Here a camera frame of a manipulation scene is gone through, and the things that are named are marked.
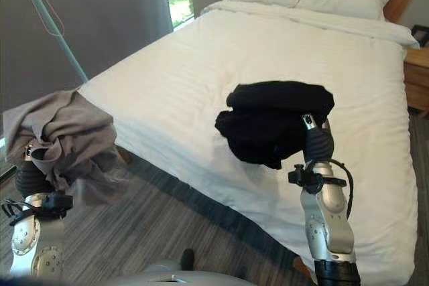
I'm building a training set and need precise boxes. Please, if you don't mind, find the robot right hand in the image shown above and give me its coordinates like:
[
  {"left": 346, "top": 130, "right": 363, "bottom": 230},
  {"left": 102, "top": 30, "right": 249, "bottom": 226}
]
[{"left": 300, "top": 113, "right": 335, "bottom": 167}]

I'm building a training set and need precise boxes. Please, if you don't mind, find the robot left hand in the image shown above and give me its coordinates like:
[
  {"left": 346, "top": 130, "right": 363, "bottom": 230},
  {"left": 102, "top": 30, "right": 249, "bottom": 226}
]
[{"left": 15, "top": 143, "right": 56, "bottom": 196}]

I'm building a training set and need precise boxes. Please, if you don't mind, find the black garment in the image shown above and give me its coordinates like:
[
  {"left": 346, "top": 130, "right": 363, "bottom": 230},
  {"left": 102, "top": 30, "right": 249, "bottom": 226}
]
[{"left": 214, "top": 80, "right": 336, "bottom": 170}]

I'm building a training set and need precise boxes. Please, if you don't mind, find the grey-beige garment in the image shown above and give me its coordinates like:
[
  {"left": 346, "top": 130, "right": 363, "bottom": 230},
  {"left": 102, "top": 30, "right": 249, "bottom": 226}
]
[{"left": 2, "top": 87, "right": 131, "bottom": 207}]

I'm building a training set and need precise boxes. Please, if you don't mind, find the white duvet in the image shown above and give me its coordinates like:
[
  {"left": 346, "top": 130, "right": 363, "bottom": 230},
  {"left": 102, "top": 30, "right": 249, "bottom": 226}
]
[{"left": 77, "top": 0, "right": 421, "bottom": 277}]

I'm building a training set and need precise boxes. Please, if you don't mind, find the wooden nightstand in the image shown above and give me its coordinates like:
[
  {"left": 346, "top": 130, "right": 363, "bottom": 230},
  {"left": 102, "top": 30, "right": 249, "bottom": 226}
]
[{"left": 403, "top": 46, "right": 429, "bottom": 119}]

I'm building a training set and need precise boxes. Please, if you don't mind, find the light green pole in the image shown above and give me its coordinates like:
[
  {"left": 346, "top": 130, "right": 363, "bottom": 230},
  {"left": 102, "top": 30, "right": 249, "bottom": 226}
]
[{"left": 12, "top": 0, "right": 90, "bottom": 84}]

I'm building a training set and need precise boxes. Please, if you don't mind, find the grey curtain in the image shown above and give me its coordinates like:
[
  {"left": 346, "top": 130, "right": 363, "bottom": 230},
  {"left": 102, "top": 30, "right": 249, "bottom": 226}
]
[{"left": 0, "top": 0, "right": 174, "bottom": 115}]

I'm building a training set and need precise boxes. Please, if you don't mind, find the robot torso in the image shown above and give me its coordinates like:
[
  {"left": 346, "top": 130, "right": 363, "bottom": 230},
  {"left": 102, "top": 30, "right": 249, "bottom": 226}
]
[{"left": 100, "top": 259, "right": 251, "bottom": 286}]

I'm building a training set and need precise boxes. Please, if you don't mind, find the wooden headboard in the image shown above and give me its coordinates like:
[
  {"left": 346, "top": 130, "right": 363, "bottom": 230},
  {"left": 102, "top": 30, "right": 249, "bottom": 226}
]
[{"left": 382, "top": 0, "right": 416, "bottom": 26}]

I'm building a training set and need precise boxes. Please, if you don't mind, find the robot dark foot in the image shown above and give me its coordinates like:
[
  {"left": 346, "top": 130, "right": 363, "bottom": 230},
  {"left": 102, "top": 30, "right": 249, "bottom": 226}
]
[{"left": 180, "top": 248, "right": 196, "bottom": 271}]

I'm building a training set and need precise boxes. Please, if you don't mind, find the wooden bed frame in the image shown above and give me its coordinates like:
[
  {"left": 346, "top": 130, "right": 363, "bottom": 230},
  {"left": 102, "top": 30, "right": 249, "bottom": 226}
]
[{"left": 294, "top": 256, "right": 314, "bottom": 277}]

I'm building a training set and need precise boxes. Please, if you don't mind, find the black picture frame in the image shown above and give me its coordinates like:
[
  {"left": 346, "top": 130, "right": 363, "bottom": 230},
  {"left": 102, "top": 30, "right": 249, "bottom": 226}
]
[{"left": 410, "top": 23, "right": 429, "bottom": 48}]

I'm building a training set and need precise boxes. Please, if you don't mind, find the thin pink cord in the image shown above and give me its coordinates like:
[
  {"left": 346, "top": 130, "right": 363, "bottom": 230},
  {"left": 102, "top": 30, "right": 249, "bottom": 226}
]
[{"left": 25, "top": 0, "right": 65, "bottom": 38}]

